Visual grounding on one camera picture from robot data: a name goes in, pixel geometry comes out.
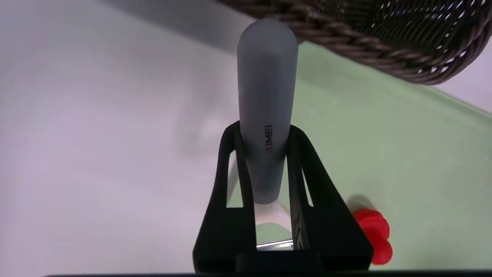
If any grey handled white peeler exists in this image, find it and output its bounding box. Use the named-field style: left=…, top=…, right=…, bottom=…
left=237, top=17, right=298, bottom=251

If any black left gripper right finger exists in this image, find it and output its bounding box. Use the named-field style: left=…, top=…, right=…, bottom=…
left=286, top=125, right=374, bottom=272

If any green plastic tray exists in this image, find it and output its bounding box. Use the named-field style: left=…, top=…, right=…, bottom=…
left=227, top=40, right=492, bottom=272

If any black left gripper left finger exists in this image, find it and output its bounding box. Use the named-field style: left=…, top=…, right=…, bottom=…
left=193, top=121, right=257, bottom=272

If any red rubber duck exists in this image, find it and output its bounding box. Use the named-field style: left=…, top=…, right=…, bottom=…
left=353, top=209, right=393, bottom=266

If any dark brown wicker basket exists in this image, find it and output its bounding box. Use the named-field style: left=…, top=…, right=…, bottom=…
left=219, top=0, right=492, bottom=85

